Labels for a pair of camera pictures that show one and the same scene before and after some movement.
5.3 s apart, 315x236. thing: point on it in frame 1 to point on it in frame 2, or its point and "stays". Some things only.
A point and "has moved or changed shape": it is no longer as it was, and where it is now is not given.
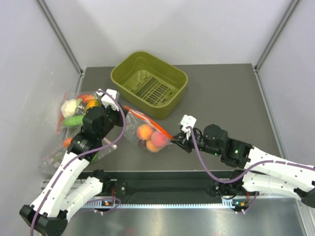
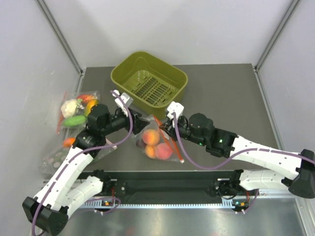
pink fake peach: (159, 139) to (163, 151)
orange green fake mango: (91, 103) stays
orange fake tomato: (66, 142) stays
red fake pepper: (83, 97) stays
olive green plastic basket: (149, 84) stays
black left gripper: (117, 112) to (138, 123)
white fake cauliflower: (68, 107) stays
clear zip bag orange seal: (143, 133) has moved or changed shape
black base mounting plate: (149, 185) stays
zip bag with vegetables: (73, 110) stays
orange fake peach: (144, 132) has moved or changed shape
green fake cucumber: (73, 121) stays
